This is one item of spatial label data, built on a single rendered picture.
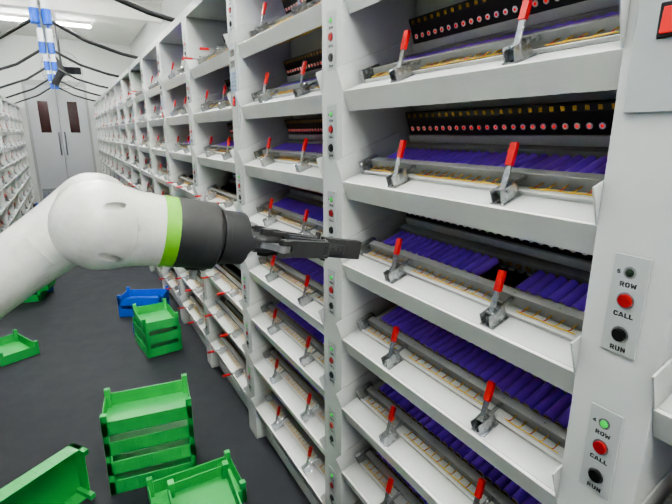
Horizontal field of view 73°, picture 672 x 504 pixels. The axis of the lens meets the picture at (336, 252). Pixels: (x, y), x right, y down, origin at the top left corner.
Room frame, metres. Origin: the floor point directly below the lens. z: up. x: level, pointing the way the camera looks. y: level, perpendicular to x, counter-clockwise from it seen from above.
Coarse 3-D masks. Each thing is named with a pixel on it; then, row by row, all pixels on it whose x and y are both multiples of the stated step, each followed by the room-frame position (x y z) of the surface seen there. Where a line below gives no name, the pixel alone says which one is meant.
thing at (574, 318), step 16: (400, 256) 0.97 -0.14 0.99; (416, 256) 0.94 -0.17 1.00; (416, 272) 0.91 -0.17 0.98; (432, 272) 0.88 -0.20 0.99; (448, 272) 0.84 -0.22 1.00; (464, 272) 0.82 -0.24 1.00; (480, 288) 0.78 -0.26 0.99; (512, 288) 0.73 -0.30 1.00; (512, 304) 0.72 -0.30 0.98; (528, 304) 0.69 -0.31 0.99; (544, 304) 0.66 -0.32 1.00; (560, 304) 0.65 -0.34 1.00; (544, 320) 0.65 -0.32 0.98; (560, 320) 0.64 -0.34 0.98; (576, 320) 0.62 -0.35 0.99
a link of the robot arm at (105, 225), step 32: (64, 192) 0.52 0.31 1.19; (96, 192) 0.51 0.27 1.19; (128, 192) 0.54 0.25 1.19; (64, 224) 0.49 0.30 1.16; (96, 224) 0.49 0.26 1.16; (128, 224) 0.52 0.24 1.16; (160, 224) 0.54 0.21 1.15; (64, 256) 0.51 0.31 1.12; (96, 256) 0.50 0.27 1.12; (128, 256) 0.52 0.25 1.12; (160, 256) 0.54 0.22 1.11
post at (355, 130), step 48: (336, 0) 1.09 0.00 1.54; (384, 0) 1.12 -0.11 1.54; (336, 48) 1.09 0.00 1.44; (384, 48) 1.12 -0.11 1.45; (336, 96) 1.09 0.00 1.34; (336, 144) 1.09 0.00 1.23; (336, 192) 1.09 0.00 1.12; (336, 288) 1.09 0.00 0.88; (336, 336) 1.09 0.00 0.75; (336, 384) 1.09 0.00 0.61; (336, 432) 1.09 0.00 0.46; (336, 480) 1.09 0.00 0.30
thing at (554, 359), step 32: (384, 224) 1.13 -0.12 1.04; (416, 224) 1.09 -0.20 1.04; (384, 256) 1.04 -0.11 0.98; (544, 256) 0.79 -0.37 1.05; (384, 288) 0.92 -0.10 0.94; (416, 288) 0.86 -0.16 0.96; (448, 320) 0.76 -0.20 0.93; (480, 320) 0.71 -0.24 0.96; (512, 320) 0.68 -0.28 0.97; (512, 352) 0.64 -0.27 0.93; (544, 352) 0.60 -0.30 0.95; (576, 352) 0.54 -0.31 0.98
